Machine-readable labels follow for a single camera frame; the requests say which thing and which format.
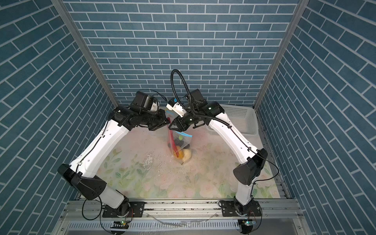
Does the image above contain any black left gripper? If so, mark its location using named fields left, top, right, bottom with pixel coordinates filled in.
left=139, top=108, right=172, bottom=130

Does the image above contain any red toy chili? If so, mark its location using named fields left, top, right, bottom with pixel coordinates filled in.
left=167, top=129, right=179, bottom=159

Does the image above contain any clear zip top bag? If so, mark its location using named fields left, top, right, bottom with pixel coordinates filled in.
left=167, top=128, right=193, bottom=165

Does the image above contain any yellow toy fruit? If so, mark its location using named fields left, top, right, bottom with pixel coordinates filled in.
left=174, top=148, right=184, bottom=160

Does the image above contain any cream toy bun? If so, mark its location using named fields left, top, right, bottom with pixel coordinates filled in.
left=182, top=148, right=192, bottom=162

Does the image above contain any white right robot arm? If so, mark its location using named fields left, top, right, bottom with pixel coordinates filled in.
left=166, top=99, right=268, bottom=215

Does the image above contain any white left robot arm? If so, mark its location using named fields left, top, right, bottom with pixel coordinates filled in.
left=58, top=106, right=170, bottom=217

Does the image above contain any white plastic basket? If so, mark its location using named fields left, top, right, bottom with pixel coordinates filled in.
left=221, top=104, right=259, bottom=137

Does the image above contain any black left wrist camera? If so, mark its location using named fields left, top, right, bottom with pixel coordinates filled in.
left=129, top=91, right=159, bottom=114

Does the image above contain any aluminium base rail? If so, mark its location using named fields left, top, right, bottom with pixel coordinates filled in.
left=53, top=199, right=310, bottom=235

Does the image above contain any aluminium left corner post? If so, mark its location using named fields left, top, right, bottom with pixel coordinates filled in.
left=51, top=0, right=119, bottom=107

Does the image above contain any aluminium corner post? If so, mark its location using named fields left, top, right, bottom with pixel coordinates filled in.
left=253, top=0, right=309, bottom=110
left=51, top=0, right=119, bottom=107

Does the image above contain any aluminium right corner post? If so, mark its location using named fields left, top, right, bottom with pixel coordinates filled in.
left=253, top=0, right=309, bottom=110

